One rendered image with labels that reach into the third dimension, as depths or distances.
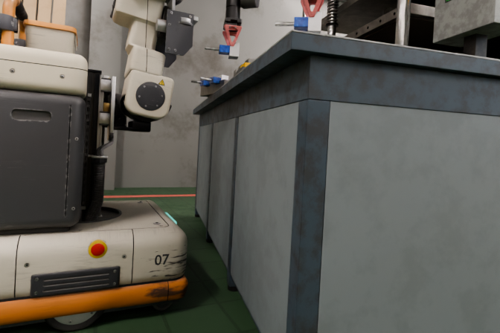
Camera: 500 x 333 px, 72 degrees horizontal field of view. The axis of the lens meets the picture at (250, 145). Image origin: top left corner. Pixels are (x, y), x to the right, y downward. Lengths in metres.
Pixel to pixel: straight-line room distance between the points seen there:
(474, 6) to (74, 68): 1.48
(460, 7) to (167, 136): 3.19
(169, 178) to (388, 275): 3.50
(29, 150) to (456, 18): 1.65
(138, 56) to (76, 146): 0.40
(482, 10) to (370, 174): 1.04
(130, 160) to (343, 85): 3.48
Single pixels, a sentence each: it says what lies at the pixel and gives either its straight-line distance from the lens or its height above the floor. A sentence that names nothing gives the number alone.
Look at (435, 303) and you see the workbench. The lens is 0.97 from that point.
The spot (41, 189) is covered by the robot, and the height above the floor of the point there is 0.41.
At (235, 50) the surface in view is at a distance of 1.39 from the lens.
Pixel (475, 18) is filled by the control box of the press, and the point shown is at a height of 1.11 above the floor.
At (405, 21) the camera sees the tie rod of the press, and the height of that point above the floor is 1.17.
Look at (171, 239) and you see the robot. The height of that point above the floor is 0.25.
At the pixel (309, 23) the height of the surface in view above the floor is 0.92.
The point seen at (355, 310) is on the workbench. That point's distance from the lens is 0.85.
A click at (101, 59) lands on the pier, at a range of 3.94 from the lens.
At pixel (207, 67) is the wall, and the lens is 4.32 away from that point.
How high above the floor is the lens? 0.58
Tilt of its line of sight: 1 degrees down
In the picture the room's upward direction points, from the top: 3 degrees clockwise
